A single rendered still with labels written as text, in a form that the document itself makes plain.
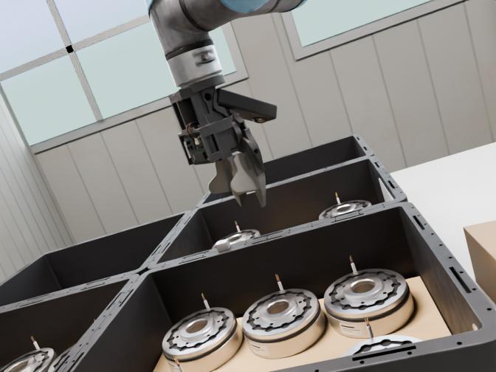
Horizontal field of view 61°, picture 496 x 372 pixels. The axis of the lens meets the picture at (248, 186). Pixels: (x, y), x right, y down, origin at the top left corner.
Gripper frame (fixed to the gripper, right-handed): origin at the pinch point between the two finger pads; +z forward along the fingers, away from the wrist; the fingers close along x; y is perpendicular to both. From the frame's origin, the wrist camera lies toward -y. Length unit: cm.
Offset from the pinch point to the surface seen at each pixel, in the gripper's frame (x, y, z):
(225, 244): 4.6, 10.3, 2.8
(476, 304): 39.9, 10.7, 3.7
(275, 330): 17.1, 14.6, 10.5
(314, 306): 18.3, 9.0, 10.5
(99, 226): -202, -22, 30
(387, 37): -73, -155, -18
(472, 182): -3, -71, 27
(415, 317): 27.4, 2.6, 13.7
